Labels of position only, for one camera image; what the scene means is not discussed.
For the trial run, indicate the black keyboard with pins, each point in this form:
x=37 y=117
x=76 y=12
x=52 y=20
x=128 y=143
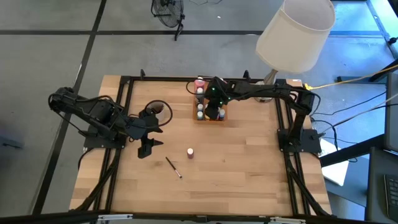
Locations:
x=392 y=196

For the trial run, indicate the silver table lamp white shade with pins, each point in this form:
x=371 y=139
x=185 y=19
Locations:
x=295 y=37

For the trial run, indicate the translucent orange tray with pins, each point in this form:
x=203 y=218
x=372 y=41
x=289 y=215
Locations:
x=195 y=105

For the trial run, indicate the small magenta paint bottle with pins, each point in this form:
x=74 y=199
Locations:
x=190 y=153

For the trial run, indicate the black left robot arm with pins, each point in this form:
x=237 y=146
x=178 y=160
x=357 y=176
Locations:
x=93 y=115

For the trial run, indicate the white paper sheet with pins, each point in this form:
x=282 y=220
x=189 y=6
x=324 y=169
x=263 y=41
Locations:
x=335 y=172

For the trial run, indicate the black aluminium table frame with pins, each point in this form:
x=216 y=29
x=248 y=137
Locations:
x=174 y=79

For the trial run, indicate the black floor fan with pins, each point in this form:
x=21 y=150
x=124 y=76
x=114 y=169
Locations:
x=168 y=12

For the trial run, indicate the tall light pink paint bottle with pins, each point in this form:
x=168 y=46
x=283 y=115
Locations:
x=199 y=83

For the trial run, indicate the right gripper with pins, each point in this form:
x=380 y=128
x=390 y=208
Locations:
x=212 y=110

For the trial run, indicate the black beam silver brackets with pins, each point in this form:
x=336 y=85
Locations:
x=199 y=218

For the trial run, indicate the dark grey desk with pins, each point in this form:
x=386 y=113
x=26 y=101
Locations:
x=374 y=186

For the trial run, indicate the white cup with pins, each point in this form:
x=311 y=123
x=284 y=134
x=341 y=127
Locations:
x=161 y=117

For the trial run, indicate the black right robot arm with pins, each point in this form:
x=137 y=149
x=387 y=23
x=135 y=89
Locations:
x=273 y=93

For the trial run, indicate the grey computer monitor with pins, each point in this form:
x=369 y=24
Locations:
x=392 y=118

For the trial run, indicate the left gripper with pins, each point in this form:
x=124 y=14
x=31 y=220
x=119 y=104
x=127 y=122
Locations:
x=140 y=127

